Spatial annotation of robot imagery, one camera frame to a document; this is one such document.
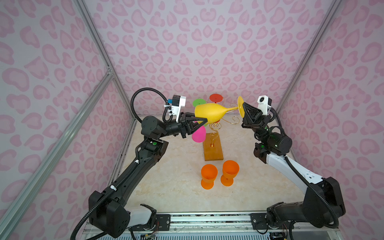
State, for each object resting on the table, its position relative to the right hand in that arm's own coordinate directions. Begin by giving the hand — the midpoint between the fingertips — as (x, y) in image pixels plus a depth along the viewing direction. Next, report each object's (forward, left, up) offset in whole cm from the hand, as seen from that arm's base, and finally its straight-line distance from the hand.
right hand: (243, 110), depth 51 cm
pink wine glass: (+14, +16, -33) cm, 39 cm away
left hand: (-1, +12, -4) cm, 13 cm away
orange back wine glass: (-7, +11, -38) cm, 41 cm away
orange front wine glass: (-4, -1, -39) cm, 39 cm away
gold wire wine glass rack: (+14, +7, -50) cm, 52 cm away
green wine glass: (+26, +16, -19) cm, 36 cm away
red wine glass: (+28, +7, -18) cm, 33 cm away
